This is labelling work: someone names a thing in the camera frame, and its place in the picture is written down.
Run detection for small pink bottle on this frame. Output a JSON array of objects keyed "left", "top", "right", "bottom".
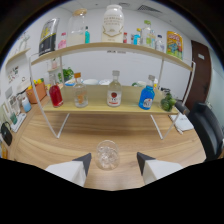
[{"left": 57, "top": 31, "right": 68, "bottom": 51}]

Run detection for white cloth pouch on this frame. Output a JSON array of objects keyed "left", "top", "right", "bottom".
[{"left": 169, "top": 113, "right": 195, "bottom": 134}]

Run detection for two-tier wooden shelf rack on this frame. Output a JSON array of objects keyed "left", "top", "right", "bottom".
[{"left": 28, "top": 41, "right": 198, "bottom": 141}]

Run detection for clear bottle red label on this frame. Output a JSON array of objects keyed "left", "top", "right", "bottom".
[{"left": 106, "top": 69, "right": 123, "bottom": 108}]

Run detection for small flower vase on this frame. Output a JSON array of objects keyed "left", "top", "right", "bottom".
[{"left": 50, "top": 58, "right": 59, "bottom": 71}]

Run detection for small clear bottle orange cap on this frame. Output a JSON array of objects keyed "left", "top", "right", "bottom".
[{"left": 73, "top": 72, "right": 90, "bottom": 109}]

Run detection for white figurine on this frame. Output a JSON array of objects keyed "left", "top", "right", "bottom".
[{"left": 15, "top": 31, "right": 31, "bottom": 53}]

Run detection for black yellow tin canister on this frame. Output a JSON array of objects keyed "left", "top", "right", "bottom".
[{"left": 38, "top": 17, "right": 61, "bottom": 57}]

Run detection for ceiling air vent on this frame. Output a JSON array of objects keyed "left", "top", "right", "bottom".
[{"left": 136, "top": 4, "right": 156, "bottom": 15}]

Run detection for small blue bottle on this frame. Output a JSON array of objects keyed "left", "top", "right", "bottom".
[{"left": 132, "top": 27, "right": 143, "bottom": 46}]

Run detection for blue liquid bottle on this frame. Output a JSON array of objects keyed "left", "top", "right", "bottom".
[{"left": 138, "top": 74, "right": 157, "bottom": 111}]

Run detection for black office chair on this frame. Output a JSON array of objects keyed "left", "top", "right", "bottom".
[{"left": 187, "top": 102, "right": 224, "bottom": 163}]

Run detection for orange box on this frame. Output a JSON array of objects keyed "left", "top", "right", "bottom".
[{"left": 0, "top": 143, "right": 9, "bottom": 160}]

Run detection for flower sticker sheet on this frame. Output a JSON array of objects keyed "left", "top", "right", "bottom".
[{"left": 6, "top": 65, "right": 20, "bottom": 83}]

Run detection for white bowl green contents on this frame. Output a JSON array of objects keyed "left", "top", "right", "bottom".
[{"left": 131, "top": 80, "right": 147, "bottom": 89}]

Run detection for glass jar of limes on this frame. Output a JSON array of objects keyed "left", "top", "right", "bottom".
[{"left": 159, "top": 88, "right": 178, "bottom": 113}]

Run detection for wooden wall shelf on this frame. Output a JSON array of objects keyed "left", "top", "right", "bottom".
[{"left": 4, "top": 47, "right": 32, "bottom": 67}]

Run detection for green potted plant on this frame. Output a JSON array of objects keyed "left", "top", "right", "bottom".
[{"left": 58, "top": 66, "right": 75, "bottom": 83}]

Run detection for clear bottle green cap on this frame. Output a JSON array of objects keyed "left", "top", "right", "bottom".
[{"left": 141, "top": 19, "right": 153, "bottom": 48}]

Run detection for brown door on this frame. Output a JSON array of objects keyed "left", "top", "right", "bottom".
[{"left": 184, "top": 39, "right": 213, "bottom": 112}]

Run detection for white cooking pot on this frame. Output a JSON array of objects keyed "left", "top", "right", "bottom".
[{"left": 16, "top": 77, "right": 33, "bottom": 95}]

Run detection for yellow green snack bag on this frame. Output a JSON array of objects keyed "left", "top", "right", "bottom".
[{"left": 165, "top": 30, "right": 185, "bottom": 61}]

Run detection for green cup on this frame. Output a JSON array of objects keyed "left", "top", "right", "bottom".
[{"left": 9, "top": 112, "right": 19, "bottom": 125}]

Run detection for small teal bottle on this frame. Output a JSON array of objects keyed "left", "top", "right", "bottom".
[{"left": 84, "top": 25, "right": 92, "bottom": 45}]

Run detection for white jar blue base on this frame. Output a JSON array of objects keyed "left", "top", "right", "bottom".
[{"left": 20, "top": 95, "right": 33, "bottom": 114}]

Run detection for slim clear bottle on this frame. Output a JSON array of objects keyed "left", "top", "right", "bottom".
[{"left": 149, "top": 29, "right": 157, "bottom": 50}]

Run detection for red liquid glass bottle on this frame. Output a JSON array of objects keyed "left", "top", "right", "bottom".
[{"left": 48, "top": 73, "right": 65, "bottom": 109}]

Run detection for white kitchen scale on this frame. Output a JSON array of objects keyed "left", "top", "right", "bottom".
[{"left": 9, "top": 112, "right": 28, "bottom": 134}]

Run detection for clear glass with ice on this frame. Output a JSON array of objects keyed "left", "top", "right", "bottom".
[{"left": 94, "top": 139, "right": 121, "bottom": 172}]

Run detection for black handle with brown end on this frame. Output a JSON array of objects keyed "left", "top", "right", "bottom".
[{"left": 174, "top": 99, "right": 191, "bottom": 116}]

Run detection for black kettle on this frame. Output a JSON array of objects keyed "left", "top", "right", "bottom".
[{"left": 0, "top": 121, "right": 14, "bottom": 147}]

